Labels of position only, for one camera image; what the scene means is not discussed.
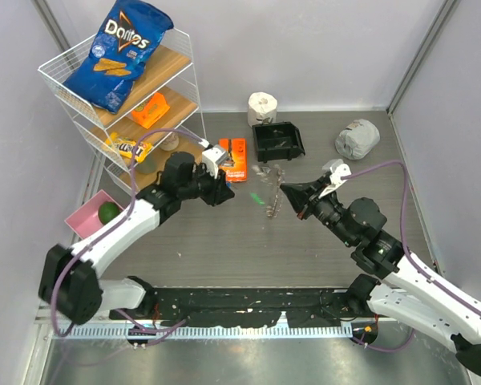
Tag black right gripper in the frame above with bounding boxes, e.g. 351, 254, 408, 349
281, 174, 357, 245

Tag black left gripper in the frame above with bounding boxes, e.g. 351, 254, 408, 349
180, 162, 234, 206

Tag keys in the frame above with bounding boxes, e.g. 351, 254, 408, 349
264, 128, 291, 149

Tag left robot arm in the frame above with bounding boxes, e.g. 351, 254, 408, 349
38, 146, 234, 325

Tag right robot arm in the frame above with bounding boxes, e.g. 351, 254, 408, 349
281, 174, 481, 377

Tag orange razor box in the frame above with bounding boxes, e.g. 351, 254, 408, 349
219, 138, 248, 183

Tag black plastic storage bin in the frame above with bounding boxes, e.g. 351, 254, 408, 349
252, 122, 305, 163

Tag grey wrapped paper bundle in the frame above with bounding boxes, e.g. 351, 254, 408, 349
334, 119, 381, 160

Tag white toilet paper roll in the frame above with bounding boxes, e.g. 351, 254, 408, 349
247, 91, 278, 127

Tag yellow M&M candy bag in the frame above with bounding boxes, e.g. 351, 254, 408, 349
105, 132, 153, 163

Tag orange snack box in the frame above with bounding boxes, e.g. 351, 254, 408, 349
130, 92, 170, 129

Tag green lime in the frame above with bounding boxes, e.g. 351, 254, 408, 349
98, 201, 121, 225

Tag pink plastic tray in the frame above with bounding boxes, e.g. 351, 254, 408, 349
65, 190, 123, 238

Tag blue Doritos chip bag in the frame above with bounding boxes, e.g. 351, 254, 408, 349
63, 1, 174, 114

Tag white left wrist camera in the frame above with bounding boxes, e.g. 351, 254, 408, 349
199, 139, 228, 179

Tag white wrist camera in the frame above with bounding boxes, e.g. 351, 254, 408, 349
319, 159, 351, 199
199, 139, 228, 179

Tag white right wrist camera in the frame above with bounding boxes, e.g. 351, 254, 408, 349
319, 159, 351, 199

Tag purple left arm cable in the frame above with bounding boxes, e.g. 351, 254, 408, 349
50, 128, 209, 348

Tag white wire wooden shelf rack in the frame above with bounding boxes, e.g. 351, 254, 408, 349
38, 29, 202, 193

